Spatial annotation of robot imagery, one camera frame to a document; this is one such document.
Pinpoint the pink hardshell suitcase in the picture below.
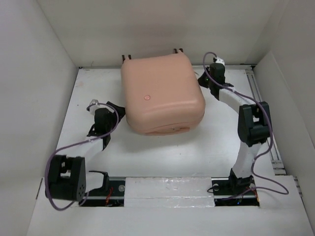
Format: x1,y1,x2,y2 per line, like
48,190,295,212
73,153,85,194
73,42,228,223
121,51,206,135

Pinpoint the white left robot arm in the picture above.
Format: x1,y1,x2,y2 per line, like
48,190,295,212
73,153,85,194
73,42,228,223
44,100,126,210

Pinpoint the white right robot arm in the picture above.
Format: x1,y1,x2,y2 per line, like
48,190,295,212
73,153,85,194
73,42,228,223
198,62,270,195

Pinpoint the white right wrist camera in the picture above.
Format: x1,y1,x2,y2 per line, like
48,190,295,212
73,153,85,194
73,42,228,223
213,57,225,66

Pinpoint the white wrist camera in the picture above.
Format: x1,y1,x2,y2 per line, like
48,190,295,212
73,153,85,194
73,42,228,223
86,99,105,116
213,57,225,66

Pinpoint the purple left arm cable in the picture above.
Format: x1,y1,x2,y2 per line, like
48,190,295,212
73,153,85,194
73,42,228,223
45,103,121,211

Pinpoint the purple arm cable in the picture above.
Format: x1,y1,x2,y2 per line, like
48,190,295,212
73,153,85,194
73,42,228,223
203,51,290,201
45,103,121,211

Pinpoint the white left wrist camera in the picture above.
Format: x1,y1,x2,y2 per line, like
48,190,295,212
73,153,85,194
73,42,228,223
86,99,105,116

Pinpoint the aluminium side rail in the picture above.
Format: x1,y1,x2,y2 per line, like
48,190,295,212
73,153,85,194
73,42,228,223
246,65,287,176

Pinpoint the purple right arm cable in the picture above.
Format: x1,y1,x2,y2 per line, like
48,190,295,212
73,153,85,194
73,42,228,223
203,51,290,201

